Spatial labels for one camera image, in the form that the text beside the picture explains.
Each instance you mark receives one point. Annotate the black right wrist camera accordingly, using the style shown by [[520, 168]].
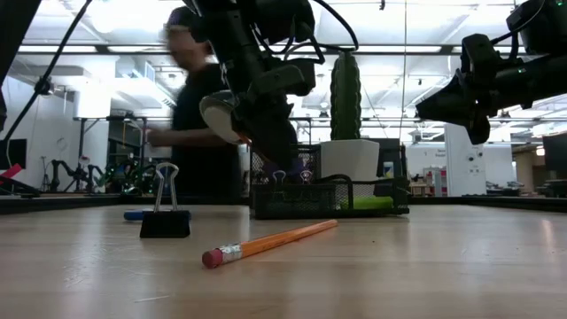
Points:
[[480, 59]]

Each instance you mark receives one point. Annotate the background black robot arm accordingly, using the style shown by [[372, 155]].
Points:
[[88, 175]]

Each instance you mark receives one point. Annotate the person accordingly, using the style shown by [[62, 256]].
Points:
[[199, 146]]

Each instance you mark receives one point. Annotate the black ceiling camera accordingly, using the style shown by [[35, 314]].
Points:
[[43, 86]]

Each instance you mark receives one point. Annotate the red slanted panel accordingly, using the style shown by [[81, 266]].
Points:
[[13, 171]]

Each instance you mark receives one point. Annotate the black mesh desk organizer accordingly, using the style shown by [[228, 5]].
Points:
[[292, 206]]

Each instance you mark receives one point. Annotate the green cactus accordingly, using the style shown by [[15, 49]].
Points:
[[345, 97]]

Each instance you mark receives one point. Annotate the black gooseneck desk lamp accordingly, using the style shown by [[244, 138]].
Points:
[[219, 119]]

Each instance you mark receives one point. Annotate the dark wall monitor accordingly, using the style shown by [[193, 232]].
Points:
[[13, 155]]

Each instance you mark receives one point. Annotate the green sticky note pad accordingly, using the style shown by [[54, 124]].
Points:
[[367, 204]]

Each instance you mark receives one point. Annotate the black binder clip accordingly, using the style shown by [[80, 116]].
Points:
[[165, 226], [279, 171], [306, 170]]

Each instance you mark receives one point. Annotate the white pillar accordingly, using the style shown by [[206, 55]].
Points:
[[465, 177]]

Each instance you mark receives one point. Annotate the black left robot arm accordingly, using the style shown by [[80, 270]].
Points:
[[235, 40]]

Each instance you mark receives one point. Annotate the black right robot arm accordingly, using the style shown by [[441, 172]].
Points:
[[549, 75]]

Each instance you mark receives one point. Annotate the thin black rail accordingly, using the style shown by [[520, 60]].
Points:
[[115, 118]]

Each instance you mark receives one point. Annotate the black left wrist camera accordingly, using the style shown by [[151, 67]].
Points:
[[288, 77]]

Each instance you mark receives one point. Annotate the yellow blue canister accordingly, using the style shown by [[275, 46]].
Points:
[[388, 170]]

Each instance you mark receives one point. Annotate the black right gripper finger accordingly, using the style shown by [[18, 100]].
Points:
[[452, 104]]

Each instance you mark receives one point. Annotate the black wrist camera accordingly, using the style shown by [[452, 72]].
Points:
[[288, 77], [480, 59]]

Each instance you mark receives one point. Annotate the black shelving rack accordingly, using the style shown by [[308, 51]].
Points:
[[126, 133]]

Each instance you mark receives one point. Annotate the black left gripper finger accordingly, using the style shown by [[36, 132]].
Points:
[[279, 142]]

